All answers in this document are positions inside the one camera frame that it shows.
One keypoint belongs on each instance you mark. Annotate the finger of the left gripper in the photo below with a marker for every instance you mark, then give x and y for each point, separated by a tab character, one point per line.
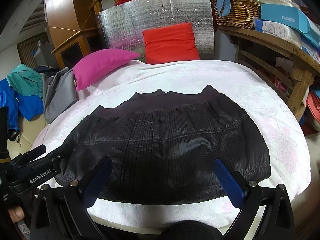
62	152
31	155

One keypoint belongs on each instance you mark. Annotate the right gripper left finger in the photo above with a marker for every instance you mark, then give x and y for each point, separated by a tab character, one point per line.
61	212

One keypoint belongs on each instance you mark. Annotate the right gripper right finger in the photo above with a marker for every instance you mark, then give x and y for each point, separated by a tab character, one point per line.
277	221

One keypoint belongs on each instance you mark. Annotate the black quilted jacket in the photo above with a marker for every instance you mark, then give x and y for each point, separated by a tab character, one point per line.
163	146

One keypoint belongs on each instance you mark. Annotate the person's left hand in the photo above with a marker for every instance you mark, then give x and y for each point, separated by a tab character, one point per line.
16	214

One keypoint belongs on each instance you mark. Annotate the blue jacket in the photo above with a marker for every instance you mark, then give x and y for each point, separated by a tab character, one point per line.
28	106

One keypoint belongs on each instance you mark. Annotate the white bed blanket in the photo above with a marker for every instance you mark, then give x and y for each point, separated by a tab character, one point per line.
290	157

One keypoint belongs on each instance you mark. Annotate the grey garment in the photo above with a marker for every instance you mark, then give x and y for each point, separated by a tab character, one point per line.
59	93

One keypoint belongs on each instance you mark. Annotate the teal shirt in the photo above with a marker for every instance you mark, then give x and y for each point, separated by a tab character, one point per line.
26	81

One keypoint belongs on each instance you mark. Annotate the pink pillow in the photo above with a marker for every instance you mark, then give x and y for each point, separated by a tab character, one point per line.
100	63

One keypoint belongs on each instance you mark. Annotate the wooden cabinet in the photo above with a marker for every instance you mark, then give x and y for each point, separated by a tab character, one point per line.
71	25

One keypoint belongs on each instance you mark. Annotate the silver foil insulation panel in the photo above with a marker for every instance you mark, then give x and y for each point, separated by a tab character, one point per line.
122	26

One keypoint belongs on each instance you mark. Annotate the wooden shelf table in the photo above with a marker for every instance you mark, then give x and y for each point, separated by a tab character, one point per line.
288	70

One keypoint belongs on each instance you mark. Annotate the red pillow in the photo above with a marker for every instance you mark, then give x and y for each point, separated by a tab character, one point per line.
170	44

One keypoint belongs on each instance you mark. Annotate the patterned white package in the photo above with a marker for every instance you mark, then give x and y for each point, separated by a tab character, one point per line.
279	30

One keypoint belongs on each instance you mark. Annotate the blue fashion box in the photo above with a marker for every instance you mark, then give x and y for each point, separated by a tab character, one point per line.
292	17

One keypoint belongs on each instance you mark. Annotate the wicker basket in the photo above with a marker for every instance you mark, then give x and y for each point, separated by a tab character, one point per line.
242	14

